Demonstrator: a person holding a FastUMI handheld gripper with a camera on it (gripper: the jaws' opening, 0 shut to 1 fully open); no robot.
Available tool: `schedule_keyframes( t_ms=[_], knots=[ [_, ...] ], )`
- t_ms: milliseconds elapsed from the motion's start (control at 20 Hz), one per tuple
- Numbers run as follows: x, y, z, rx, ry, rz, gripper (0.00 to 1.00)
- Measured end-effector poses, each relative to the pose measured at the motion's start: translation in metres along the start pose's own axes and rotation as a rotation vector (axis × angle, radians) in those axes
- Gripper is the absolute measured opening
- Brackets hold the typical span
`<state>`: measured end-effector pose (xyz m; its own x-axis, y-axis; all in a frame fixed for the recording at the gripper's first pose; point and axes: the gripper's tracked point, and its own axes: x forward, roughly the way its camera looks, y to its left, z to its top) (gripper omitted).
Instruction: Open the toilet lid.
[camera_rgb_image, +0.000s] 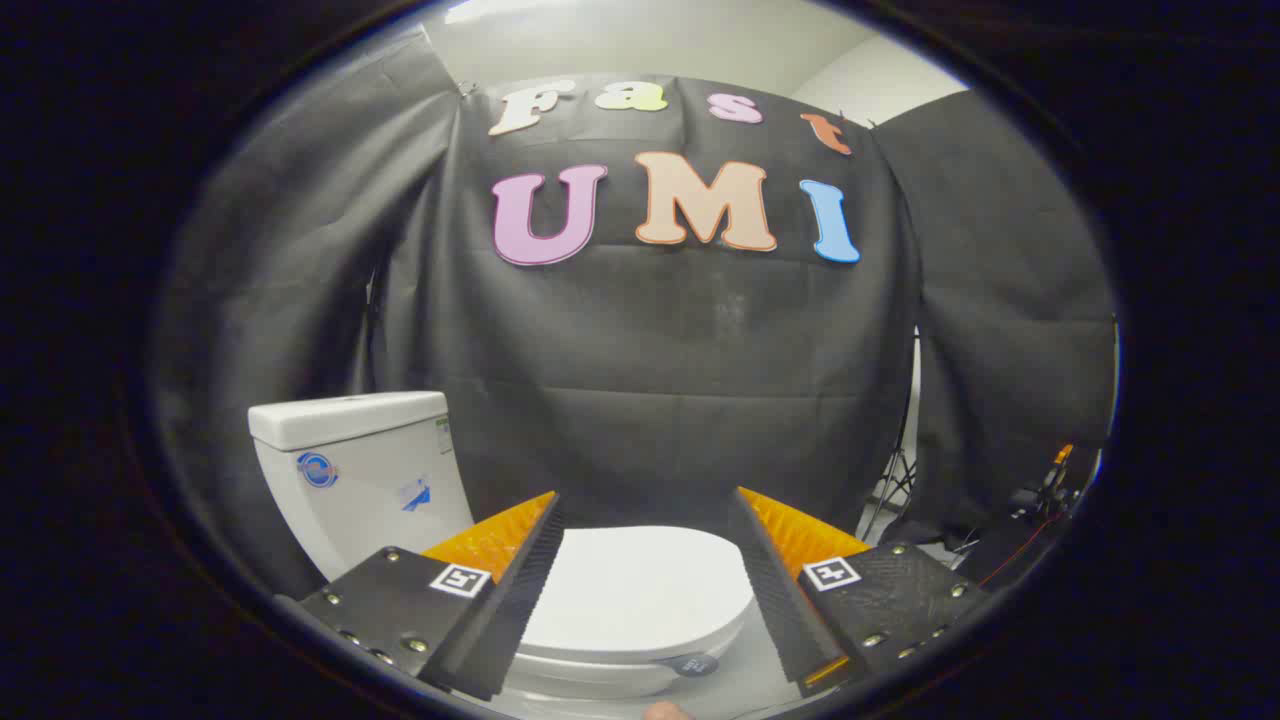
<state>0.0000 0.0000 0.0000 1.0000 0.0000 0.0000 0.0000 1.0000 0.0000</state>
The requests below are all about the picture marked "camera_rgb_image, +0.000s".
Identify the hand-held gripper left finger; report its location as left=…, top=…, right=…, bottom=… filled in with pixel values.
left=298, top=490, right=567, bottom=701

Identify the white ceramic toilet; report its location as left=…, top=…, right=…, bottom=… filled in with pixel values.
left=250, top=418, right=753, bottom=703

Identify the white toilet lid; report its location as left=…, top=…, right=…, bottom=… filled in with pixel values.
left=518, top=526, right=757, bottom=679

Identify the white toilet seat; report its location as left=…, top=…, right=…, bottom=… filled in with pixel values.
left=512, top=598, right=753, bottom=669

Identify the black backdrop cloth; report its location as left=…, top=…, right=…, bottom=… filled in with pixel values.
left=153, top=28, right=1119, bottom=603

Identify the red cable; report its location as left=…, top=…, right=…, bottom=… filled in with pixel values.
left=978, top=512, right=1056, bottom=588

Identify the dark equipment with orange part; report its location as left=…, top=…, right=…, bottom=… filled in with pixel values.
left=955, top=444, right=1103, bottom=593

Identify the white toilet tank cover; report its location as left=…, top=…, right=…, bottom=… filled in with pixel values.
left=248, top=391, right=450, bottom=452

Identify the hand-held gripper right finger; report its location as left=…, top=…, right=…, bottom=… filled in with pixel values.
left=734, top=487, right=987, bottom=698

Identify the black tripod stand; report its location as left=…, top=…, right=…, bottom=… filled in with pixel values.
left=858, top=330, right=921, bottom=543

